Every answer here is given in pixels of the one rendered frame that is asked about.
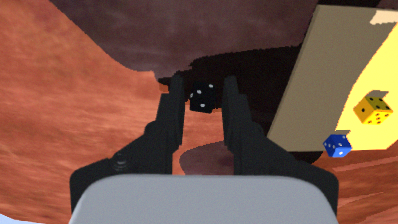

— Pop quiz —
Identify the black die with white pips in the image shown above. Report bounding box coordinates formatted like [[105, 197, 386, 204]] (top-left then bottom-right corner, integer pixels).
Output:
[[189, 81, 217, 114]]

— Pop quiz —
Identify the yellow die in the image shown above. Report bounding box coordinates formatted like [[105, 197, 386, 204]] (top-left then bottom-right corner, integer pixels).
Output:
[[353, 96, 393, 125]]

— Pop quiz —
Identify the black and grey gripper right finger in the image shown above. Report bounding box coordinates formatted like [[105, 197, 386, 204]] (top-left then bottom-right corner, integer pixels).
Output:
[[221, 76, 339, 219]]

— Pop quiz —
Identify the blue die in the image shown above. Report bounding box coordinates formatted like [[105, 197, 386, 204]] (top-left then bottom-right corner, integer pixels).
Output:
[[323, 134, 352, 157]]

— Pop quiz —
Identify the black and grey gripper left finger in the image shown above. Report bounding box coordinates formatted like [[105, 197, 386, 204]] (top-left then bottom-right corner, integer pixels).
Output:
[[69, 75, 185, 215]]

